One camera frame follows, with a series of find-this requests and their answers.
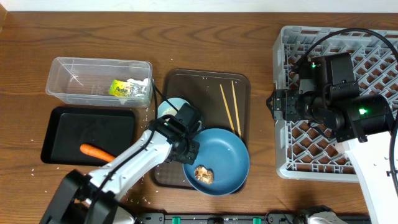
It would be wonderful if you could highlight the light blue rice bowl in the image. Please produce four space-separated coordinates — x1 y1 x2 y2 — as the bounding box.
157 98 188 118

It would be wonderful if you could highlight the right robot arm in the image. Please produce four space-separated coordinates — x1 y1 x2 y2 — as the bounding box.
267 53 397 223

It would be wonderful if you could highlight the orange carrot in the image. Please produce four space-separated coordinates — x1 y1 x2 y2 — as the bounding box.
80 144 115 162

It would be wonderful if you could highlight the foil snack wrapper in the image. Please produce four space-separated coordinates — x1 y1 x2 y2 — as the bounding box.
109 78 149 98

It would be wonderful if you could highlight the brown mushroom piece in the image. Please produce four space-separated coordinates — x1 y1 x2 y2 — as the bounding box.
194 166 214 185

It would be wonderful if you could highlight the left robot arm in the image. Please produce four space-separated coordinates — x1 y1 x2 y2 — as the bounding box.
41 115 201 223

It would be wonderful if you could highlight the clear plastic bin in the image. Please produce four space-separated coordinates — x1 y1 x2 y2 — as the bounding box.
46 57 152 108

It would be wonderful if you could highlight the black plastic tray bin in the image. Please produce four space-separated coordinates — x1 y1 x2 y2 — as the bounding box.
40 106 136 166

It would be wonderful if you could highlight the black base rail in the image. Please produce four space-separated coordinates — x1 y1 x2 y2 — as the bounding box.
124 203 373 224

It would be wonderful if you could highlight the brown serving tray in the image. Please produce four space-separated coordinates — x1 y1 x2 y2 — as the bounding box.
151 68 251 190

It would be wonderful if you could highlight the wooden chopstick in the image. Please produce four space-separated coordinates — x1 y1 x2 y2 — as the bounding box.
231 81 241 138
220 84 235 133

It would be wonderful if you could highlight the grey dishwasher rack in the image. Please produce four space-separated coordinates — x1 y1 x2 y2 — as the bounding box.
272 26 397 182

